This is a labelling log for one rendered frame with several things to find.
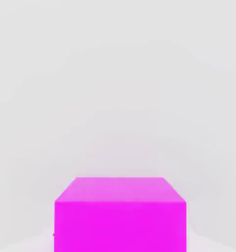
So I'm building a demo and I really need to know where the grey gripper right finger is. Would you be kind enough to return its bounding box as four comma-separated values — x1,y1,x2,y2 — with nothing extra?
186,222,236,252

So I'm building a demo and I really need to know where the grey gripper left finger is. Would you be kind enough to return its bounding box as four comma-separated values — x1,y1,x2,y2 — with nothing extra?
0,226,55,252

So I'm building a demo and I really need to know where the small magenta cube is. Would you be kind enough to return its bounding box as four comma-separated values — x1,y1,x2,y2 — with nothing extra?
54,177,187,252

